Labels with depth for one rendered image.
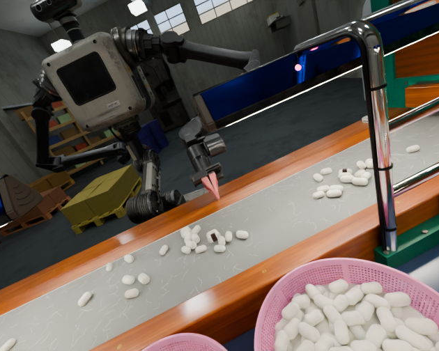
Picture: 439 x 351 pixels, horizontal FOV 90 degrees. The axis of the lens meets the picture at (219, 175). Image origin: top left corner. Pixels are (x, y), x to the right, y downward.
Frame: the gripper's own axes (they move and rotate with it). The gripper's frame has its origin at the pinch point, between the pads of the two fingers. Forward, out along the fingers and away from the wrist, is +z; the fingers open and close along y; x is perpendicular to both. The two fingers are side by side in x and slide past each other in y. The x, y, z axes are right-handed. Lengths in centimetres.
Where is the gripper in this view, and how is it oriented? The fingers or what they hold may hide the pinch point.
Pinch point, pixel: (217, 197)
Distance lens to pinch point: 67.3
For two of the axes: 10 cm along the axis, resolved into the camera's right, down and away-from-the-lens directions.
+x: 1.2, 4.4, 8.9
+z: 4.2, 7.9, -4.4
